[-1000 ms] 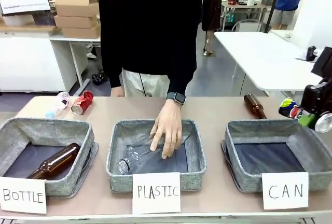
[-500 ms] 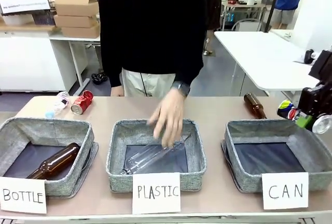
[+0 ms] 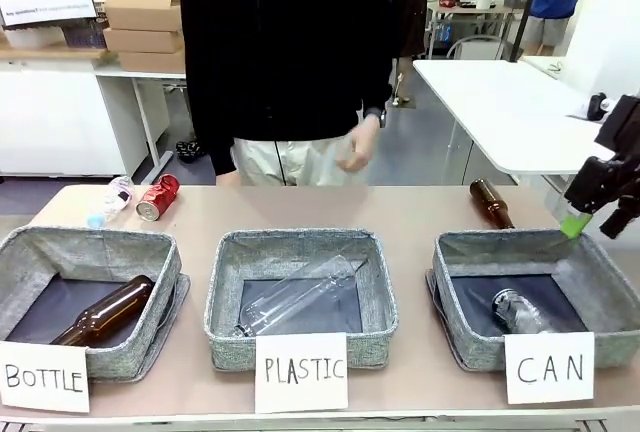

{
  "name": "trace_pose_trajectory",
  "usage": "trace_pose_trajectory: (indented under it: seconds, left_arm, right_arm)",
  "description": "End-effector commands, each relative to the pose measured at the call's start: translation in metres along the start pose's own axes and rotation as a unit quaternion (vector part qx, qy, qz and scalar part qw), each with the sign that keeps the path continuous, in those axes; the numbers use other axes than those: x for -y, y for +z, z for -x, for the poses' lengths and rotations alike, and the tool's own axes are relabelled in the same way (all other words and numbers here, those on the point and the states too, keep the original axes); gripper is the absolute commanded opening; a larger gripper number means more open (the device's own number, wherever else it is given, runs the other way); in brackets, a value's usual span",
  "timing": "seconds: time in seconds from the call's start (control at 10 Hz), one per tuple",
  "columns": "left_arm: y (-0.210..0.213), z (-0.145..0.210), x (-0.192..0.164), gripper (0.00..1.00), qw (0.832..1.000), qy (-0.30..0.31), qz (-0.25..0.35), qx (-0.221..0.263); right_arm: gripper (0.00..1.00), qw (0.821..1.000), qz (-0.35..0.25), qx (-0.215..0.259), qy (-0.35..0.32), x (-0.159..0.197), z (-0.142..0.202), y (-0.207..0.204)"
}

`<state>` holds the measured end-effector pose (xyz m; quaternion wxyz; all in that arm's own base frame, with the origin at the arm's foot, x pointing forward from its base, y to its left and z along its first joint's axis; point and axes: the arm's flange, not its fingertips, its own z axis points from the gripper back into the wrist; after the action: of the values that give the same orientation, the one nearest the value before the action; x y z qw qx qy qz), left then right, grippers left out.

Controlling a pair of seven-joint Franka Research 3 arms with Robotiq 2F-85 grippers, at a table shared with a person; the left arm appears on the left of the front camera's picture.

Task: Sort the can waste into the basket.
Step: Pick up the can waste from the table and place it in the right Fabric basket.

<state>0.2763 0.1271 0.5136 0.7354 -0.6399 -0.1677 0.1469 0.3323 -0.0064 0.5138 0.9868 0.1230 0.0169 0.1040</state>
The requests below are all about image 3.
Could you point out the open cardboard box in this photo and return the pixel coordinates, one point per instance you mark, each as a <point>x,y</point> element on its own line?
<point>142,9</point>

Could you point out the person's left hand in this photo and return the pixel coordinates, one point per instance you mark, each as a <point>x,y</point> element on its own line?
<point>361,144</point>

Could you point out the white table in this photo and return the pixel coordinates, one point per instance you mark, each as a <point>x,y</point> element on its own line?
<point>505,107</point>

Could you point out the crushed silver black can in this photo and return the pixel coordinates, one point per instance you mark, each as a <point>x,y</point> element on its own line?
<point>522,312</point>

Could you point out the brown glass bottle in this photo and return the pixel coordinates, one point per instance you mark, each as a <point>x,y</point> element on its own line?
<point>107,314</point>
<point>492,203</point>

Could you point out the black pole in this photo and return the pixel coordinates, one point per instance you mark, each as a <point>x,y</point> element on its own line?
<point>525,7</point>

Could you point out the crushed red soda can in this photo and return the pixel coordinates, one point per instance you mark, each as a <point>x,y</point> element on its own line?
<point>157,198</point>

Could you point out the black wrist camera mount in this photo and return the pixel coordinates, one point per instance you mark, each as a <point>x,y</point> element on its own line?
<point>622,124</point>

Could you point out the flat cardboard box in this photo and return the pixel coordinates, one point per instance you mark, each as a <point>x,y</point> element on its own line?
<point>142,41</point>
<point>152,62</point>

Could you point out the white paper label PLASTIC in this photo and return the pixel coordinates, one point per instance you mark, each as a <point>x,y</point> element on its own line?
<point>302,373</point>

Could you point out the small black device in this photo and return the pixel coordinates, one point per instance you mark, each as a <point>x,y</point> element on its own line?
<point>596,107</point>

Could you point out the black wristwatch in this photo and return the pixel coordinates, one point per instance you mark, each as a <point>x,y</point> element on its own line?
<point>377,116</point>

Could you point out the white chair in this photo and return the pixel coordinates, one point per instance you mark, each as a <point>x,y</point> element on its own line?
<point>475,47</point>

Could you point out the white desk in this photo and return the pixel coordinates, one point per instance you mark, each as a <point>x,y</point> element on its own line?
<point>90,102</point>

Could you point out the white paper label BOTTLE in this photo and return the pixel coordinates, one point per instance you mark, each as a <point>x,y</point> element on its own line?
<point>42,377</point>

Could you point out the person in dark clothes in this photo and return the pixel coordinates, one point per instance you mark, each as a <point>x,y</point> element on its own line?
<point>410,2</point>

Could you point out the person's black jacket torso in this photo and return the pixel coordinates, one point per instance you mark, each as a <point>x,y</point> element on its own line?
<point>280,47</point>

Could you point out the white paper label CAN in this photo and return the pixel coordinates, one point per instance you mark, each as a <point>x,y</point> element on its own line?
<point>549,367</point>

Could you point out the beige trousers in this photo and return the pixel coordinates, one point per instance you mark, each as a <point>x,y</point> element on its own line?
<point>295,162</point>

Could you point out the grey fabric basket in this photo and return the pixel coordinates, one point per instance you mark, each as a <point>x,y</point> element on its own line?
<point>300,249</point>
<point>100,257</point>
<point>505,257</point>

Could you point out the white box with print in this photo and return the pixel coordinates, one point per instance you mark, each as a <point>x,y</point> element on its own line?
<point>47,2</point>

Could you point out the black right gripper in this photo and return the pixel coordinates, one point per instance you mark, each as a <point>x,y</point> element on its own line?
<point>592,183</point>

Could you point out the black white slippers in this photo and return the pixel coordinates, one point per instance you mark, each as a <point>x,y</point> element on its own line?
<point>190,148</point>

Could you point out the crushed clear plastic bottle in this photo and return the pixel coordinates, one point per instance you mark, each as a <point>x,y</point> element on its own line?
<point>114,199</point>

